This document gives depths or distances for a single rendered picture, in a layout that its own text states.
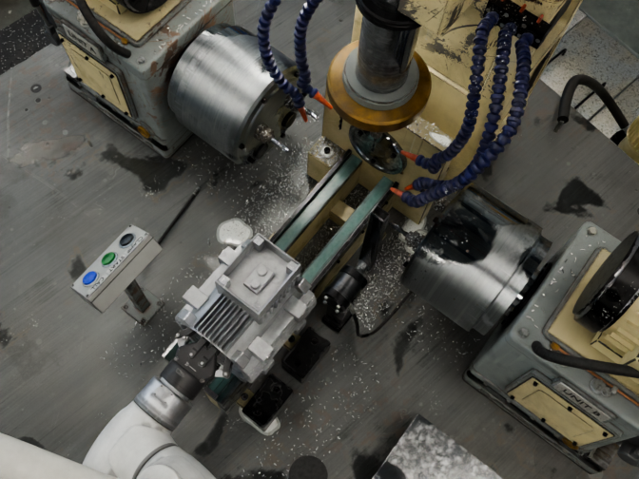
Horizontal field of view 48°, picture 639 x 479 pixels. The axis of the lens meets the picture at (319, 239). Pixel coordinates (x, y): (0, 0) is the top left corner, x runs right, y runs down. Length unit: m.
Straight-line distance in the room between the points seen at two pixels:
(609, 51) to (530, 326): 1.50
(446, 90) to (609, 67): 1.19
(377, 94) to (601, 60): 1.49
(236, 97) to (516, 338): 0.70
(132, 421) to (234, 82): 0.67
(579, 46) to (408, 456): 1.62
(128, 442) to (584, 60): 1.92
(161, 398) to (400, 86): 0.67
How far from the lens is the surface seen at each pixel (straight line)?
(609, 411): 1.35
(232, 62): 1.49
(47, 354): 1.69
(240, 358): 1.29
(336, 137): 1.66
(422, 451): 1.48
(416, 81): 1.25
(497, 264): 1.34
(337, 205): 1.68
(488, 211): 1.38
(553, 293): 1.36
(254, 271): 1.29
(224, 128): 1.48
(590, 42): 2.66
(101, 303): 1.41
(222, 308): 1.30
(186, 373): 1.29
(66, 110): 1.93
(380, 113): 1.23
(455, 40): 1.40
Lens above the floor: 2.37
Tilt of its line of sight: 68 degrees down
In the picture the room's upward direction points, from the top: 6 degrees clockwise
